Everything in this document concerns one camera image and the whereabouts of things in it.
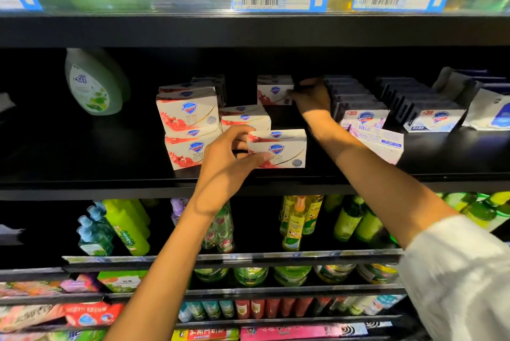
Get person's right hand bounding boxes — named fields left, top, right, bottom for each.
left=287, top=77, right=335, bottom=126

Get person's left hand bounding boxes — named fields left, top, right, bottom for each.
left=193, top=124, right=273, bottom=212

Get black store shelf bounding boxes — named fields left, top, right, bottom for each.
left=0, top=10, right=510, bottom=341
left=0, top=225, right=108, bottom=341

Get pale green pump soap bottle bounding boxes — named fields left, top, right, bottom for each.
left=65, top=48, right=131, bottom=118

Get person's left forearm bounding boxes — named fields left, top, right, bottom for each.
left=104, top=193, right=231, bottom=341

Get person's right forearm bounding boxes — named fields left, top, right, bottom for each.
left=303, top=112, right=460, bottom=250

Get row of white pink soap boxes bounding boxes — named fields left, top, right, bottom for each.
left=322, top=74, right=392, bottom=133

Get single white pink soap box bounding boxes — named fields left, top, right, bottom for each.
left=351, top=122, right=406, bottom=166

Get green lidded wipe tub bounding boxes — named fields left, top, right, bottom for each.
left=193, top=267, right=231, bottom=284
left=273, top=265, right=313, bottom=287
left=233, top=266, right=270, bottom=287

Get row of white blue soap boxes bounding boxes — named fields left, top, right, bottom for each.
left=375, top=76, right=468, bottom=134

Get green white box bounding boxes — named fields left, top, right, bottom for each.
left=97, top=270, right=148, bottom=294

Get yellow red packets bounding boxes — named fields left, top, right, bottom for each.
left=169, top=327, right=241, bottom=341

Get row of white upright packs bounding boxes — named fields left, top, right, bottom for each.
left=434, top=66, right=510, bottom=133

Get long pink packet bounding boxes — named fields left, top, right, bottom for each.
left=240, top=321, right=371, bottom=341

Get red snack packet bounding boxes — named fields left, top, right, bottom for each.
left=64, top=302, right=124, bottom=328

